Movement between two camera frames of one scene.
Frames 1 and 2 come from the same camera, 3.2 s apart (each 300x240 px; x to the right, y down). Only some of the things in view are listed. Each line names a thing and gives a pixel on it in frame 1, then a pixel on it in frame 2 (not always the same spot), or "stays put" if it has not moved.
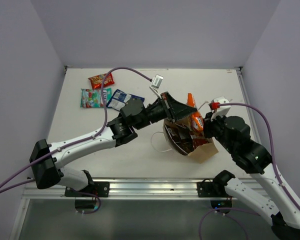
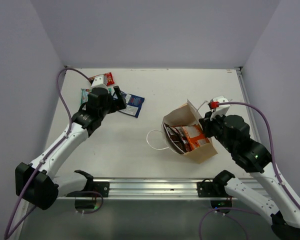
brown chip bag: (180, 137) stays put
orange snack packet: (197, 121) -> (195, 136)
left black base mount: (101, 189) stays put
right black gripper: (208, 122) stays put
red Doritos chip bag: (199, 138) -> (180, 132)
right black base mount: (216, 193) stays put
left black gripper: (177, 109) -> (117, 104)
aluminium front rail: (128, 187) stays put
